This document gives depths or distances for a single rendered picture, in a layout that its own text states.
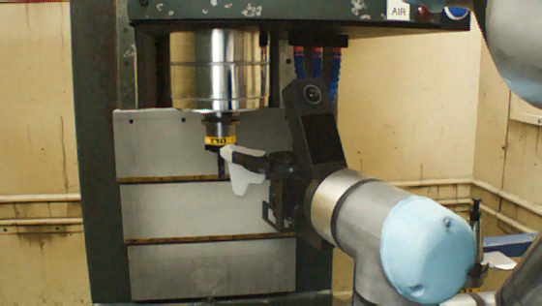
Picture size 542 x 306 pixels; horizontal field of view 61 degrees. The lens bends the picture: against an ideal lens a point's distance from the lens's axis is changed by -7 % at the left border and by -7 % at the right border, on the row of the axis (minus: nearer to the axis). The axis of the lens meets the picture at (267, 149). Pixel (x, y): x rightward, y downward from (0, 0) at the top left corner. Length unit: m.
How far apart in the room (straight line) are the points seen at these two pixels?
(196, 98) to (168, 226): 0.63
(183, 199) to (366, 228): 0.92
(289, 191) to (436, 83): 1.36
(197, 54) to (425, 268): 0.48
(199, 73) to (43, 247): 1.22
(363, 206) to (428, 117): 1.44
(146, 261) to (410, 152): 1.01
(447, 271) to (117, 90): 1.03
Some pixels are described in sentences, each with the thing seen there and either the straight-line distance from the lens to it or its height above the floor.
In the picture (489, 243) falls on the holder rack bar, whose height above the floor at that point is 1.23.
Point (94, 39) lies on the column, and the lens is 1.29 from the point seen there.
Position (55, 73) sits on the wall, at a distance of 1.68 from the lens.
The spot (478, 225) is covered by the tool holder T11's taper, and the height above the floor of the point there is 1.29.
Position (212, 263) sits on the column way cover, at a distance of 1.35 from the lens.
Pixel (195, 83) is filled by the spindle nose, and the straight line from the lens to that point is 0.73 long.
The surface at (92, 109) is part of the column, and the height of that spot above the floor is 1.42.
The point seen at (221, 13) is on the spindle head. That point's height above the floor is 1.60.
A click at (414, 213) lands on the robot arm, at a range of 0.39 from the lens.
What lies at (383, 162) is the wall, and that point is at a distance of 1.80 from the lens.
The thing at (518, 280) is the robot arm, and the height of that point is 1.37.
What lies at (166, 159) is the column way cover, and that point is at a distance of 1.25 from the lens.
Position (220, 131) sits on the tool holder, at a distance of 0.79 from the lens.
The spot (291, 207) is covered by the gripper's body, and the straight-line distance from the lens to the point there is 0.55.
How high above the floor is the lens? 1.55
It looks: 11 degrees down
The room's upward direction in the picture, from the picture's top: straight up
